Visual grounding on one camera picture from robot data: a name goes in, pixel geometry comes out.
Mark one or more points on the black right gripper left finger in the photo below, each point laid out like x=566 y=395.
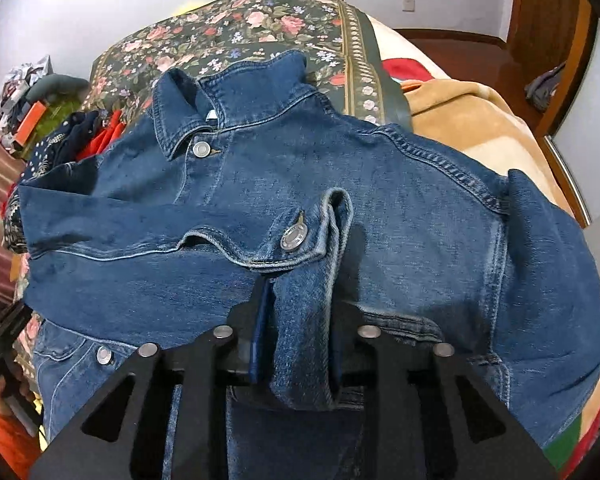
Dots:
x=168 y=406

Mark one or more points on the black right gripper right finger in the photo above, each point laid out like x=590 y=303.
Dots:
x=427 y=414

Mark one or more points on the blue denim jacket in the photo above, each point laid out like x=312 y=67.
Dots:
x=251 y=173

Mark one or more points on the orange sleeve forearm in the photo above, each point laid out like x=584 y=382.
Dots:
x=18 y=448

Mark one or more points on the person's left hand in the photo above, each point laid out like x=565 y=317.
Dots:
x=24 y=388

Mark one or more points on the red garment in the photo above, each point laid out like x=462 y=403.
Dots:
x=104 y=137

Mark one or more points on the green floral covered box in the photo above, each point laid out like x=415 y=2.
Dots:
x=54 y=115

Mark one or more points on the orange box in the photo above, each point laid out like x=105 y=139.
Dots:
x=29 y=123

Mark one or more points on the colourful fleece blanket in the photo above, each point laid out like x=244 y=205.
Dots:
x=468 y=116

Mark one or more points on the pile of clutter in corner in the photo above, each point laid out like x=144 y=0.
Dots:
x=28 y=83

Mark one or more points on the floral green quilt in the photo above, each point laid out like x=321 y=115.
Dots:
x=338 y=40

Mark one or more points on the white sliding wardrobe door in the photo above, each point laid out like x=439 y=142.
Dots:
x=577 y=139

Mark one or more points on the white wall socket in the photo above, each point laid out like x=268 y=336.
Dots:
x=408 y=5

